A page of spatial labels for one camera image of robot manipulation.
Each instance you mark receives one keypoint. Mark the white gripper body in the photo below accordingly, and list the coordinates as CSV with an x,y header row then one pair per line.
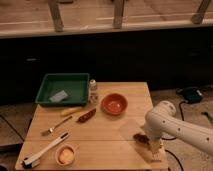
x,y
154,138

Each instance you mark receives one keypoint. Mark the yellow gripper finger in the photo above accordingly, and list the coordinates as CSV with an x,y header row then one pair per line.
x,y
155,146

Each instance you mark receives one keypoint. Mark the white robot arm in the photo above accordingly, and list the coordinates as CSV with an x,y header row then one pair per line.
x,y
160,119

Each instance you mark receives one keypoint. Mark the red bowl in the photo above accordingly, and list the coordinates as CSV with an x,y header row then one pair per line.
x,y
114,104

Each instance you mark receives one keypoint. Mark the blue device on floor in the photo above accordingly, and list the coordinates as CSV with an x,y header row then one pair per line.
x,y
191,95

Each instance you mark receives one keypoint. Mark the small white bottle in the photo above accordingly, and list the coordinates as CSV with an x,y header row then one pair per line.
x,y
93,85

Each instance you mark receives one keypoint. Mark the small cup with yellow content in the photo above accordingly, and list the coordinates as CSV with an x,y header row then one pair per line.
x,y
65,155

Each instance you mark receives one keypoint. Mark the green plastic tray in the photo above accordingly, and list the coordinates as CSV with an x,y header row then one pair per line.
x,y
74,84

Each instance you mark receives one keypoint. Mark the grey sponge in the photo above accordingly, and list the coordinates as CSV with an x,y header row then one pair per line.
x,y
59,96

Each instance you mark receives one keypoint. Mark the metal fork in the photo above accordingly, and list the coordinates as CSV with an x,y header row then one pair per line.
x,y
51,129

